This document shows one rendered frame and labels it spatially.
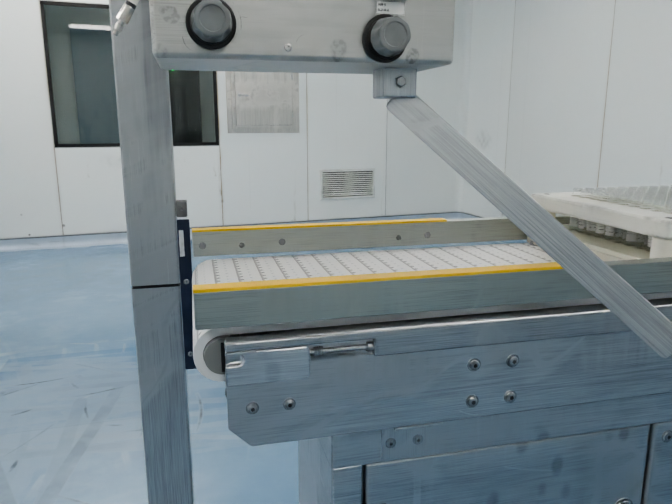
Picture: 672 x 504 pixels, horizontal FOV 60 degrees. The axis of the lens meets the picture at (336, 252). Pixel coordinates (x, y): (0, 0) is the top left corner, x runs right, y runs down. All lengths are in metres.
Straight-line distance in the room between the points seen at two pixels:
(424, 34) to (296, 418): 0.33
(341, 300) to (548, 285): 0.20
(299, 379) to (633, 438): 0.43
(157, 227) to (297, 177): 5.02
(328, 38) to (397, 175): 5.73
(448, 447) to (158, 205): 0.44
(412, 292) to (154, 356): 0.40
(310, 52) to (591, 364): 0.40
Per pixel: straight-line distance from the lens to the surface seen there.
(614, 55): 4.98
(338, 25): 0.45
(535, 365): 0.60
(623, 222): 0.72
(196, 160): 5.54
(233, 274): 0.67
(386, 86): 0.49
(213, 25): 0.41
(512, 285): 0.55
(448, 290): 0.53
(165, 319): 0.79
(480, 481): 0.70
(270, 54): 0.43
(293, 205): 5.77
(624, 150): 4.83
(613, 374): 0.66
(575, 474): 0.76
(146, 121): 0.75
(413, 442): 0.63
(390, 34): 0.43
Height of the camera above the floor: 1.05
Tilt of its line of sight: 13 degrees down
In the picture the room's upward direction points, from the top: straight up
